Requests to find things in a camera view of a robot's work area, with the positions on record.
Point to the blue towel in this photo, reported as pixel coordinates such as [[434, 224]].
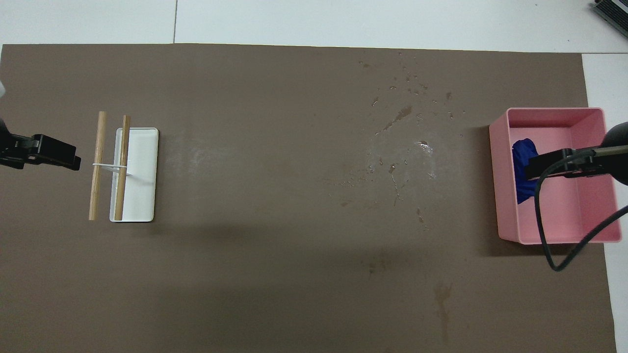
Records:
[[523, 149]]

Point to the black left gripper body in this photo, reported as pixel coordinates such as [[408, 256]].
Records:
[[17, 152]]

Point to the pink plastic bin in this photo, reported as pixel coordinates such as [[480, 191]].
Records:
[[564, 206]]

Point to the white rack base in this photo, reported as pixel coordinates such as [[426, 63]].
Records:
[[144, 147]]

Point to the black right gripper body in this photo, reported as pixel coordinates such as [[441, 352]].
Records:
[[615, 157]]

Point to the brown table mat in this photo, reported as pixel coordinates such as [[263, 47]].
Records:
[[294, 245]]

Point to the light wooden dowel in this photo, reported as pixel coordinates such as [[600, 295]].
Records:
[[100, 142]]

